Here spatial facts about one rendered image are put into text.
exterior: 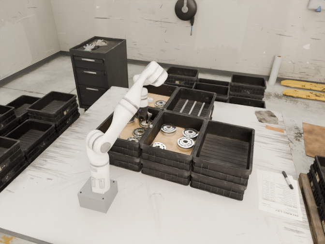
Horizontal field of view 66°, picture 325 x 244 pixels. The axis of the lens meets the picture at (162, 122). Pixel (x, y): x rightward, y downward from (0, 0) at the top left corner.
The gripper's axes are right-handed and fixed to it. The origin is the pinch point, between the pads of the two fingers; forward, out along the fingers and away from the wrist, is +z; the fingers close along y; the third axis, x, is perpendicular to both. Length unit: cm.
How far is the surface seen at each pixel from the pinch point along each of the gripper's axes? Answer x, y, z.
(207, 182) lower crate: -26, 53, 8
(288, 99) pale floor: 271, 110, 86
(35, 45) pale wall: 202, -328, 48
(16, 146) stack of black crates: -34, -90, 28
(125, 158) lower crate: -31.0, 5.0, 5.0
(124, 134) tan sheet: -14.6, -5.8, 2.5
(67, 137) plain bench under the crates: -20, -50, 16
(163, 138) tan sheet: -7.3, 18.5, 2.4
